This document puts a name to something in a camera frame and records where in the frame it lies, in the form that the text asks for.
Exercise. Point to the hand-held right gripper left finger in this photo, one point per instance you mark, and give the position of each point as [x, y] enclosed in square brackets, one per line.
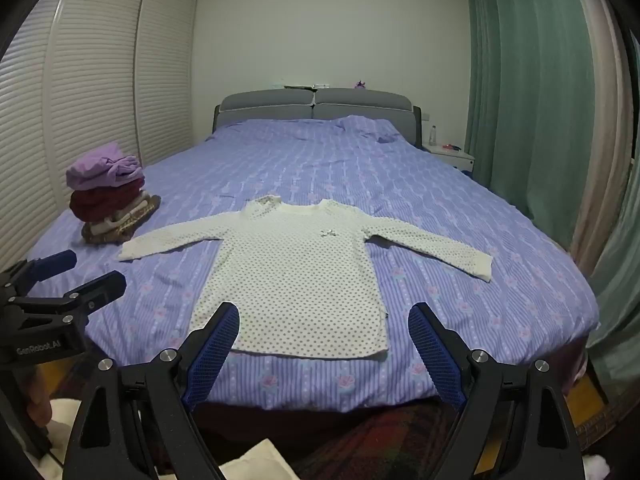
[215, 355]

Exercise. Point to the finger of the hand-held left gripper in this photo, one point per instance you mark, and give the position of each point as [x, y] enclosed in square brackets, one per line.
[52, 262]
[102, 287]

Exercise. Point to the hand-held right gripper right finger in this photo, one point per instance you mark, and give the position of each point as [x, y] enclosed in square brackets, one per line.
[434, 355]

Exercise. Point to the cream polka-dot long-sleeved shirt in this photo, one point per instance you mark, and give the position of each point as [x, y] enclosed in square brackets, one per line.
[300, 290]

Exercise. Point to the person's left hand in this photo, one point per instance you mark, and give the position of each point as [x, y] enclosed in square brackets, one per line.
[40, 402]

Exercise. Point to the folded brown knit garment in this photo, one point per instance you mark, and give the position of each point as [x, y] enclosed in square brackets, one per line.
[107, 235]

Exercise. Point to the folded cream garment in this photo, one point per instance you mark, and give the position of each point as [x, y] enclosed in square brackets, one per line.
[117, 220]

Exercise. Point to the folded dark red garment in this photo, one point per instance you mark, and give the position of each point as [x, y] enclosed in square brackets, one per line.
[102, 202]

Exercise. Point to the folded purple garment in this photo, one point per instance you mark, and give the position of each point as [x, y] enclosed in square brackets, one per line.
[102, 167]

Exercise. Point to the white cloth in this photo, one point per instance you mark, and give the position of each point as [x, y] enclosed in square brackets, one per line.
[255, 462]

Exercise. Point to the white louvered wardrobe door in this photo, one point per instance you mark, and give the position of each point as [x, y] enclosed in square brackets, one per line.
[75, 85]
[167, 75]

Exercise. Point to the white fluffy item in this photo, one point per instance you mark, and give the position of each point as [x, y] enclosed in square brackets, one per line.
[596, 467]

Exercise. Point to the white nightstand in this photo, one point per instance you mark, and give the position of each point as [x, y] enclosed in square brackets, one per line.
[452, 157]

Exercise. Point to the green curtain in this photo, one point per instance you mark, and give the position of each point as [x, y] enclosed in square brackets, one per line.
[520, 85]
[620, 285]

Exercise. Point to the small red item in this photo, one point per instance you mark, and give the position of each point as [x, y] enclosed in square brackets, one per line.
[451, 147]

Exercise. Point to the bed with purple sheet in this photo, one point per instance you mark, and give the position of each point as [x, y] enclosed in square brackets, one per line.
[330, 170]

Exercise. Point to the clear plastic bottle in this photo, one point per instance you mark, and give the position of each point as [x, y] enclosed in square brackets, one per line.
[433, 135]

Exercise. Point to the grey upholstered bed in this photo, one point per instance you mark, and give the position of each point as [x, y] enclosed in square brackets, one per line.
[320, 102]

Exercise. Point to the beige curtain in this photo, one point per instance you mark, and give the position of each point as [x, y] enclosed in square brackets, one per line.
[602, 135]

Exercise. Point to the small purple toy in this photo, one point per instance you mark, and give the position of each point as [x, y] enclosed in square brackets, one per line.
[360, 84]

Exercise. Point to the flat items on headboard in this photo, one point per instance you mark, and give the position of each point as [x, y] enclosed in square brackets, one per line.
[305, 86]

